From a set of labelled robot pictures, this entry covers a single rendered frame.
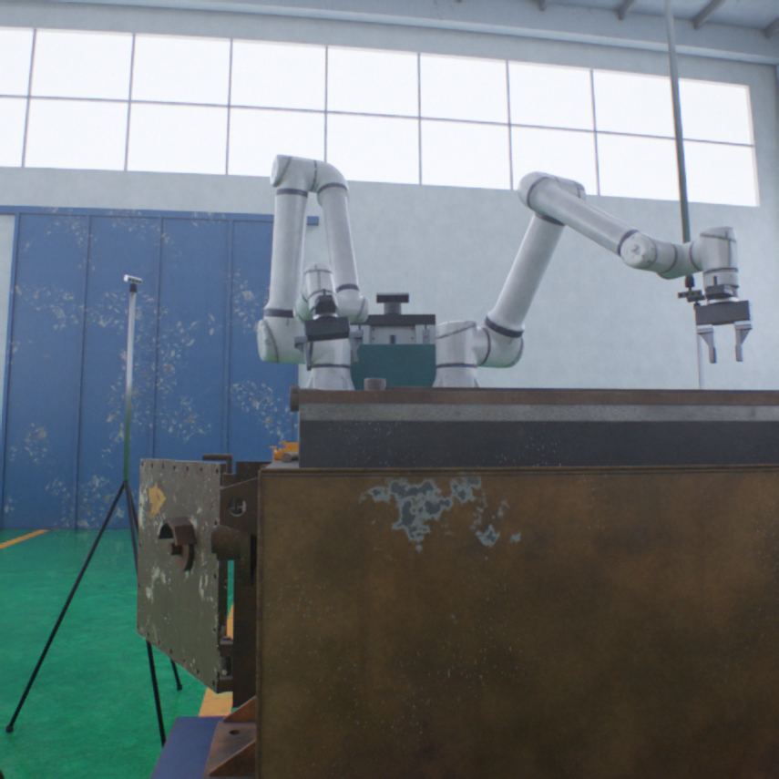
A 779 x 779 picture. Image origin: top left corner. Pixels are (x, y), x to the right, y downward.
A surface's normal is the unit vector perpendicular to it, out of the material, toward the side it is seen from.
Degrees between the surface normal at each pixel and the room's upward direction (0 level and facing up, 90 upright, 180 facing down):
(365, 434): 90
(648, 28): 90
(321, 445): 90
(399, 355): 90
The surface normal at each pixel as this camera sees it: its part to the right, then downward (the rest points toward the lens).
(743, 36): 0.13, -0.11
